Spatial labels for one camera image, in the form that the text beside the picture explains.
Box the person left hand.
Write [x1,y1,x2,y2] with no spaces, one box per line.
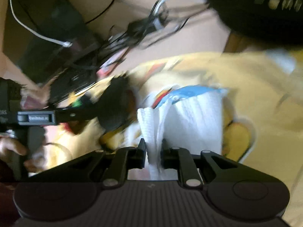
[1,137,46,173]

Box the white wipe cloth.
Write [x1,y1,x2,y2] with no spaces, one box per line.
[128,91,223,181]

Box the black computer monitor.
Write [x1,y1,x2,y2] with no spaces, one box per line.
[3,0,100,85]

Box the pink tube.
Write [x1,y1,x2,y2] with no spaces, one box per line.
[96,48,130,80]

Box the white usb cable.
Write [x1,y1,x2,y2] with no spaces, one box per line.
[9,0,73,48]

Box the black keyboard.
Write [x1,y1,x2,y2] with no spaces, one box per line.
[48,68,97,104]

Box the black round humidifier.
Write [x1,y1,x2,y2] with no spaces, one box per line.
[207,0,302,53]

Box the yellow printed cloth mat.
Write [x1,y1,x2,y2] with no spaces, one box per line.
[42,52,303,227]

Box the blue white tissue pack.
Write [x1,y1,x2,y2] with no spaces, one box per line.
[151,85,229,109]

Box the red star crochet container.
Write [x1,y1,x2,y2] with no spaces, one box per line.
[67,95,90,135]

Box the black tangled cable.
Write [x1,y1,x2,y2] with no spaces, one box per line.
[83,0,211,76]

